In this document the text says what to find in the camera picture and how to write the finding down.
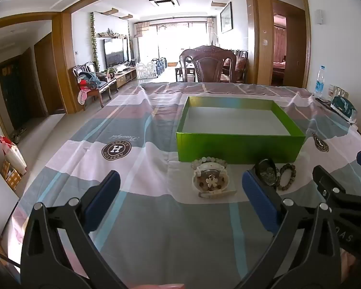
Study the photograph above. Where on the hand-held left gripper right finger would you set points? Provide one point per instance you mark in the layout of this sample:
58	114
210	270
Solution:
258	198

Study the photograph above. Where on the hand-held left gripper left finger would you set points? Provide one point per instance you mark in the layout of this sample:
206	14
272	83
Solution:
103	195

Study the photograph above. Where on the green cardboard box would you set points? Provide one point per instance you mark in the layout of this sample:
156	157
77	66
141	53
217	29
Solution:
237	144

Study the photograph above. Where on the plaid tablecloth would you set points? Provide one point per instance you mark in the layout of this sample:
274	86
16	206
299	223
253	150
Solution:
138	186

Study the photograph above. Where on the teal gift box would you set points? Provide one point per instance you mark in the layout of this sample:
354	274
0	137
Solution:
343	107

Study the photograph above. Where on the beige patterned box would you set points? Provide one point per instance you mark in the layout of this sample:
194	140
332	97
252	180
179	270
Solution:
338	91

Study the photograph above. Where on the clear water bottle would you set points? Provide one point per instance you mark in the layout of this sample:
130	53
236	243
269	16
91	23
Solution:
319	84

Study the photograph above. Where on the red and white shopping bag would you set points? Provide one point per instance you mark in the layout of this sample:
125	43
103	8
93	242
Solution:
13	153

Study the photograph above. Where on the wooden armchair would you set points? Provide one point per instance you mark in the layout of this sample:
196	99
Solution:
103	85

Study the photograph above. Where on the pile of clothes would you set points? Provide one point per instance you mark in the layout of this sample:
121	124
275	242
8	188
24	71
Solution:
87	82

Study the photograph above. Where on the wooden television cabinet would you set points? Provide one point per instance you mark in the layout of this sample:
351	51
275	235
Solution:
125	76

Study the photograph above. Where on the dark entrance door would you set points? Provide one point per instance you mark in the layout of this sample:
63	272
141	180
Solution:
12	96

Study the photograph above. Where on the white baby fence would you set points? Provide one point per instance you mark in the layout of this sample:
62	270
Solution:
150	67

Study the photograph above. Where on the carved wooden dining chair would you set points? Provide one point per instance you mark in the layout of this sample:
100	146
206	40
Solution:
209	66

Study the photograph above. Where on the flat screen television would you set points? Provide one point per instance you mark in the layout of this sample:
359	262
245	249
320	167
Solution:
115	52

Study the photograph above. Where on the white standing air conditioner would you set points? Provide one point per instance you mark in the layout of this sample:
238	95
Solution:
136	49

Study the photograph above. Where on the green ivy garland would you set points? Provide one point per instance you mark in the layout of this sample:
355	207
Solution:
94	42

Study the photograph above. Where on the rectangular ceiling light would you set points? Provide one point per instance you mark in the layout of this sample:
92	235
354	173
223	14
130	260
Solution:
165	1

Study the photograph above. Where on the wall shelf with ornaments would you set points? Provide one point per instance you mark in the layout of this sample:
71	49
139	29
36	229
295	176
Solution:
111	34

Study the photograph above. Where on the framed wall painting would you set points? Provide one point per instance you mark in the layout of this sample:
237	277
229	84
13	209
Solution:
226	18

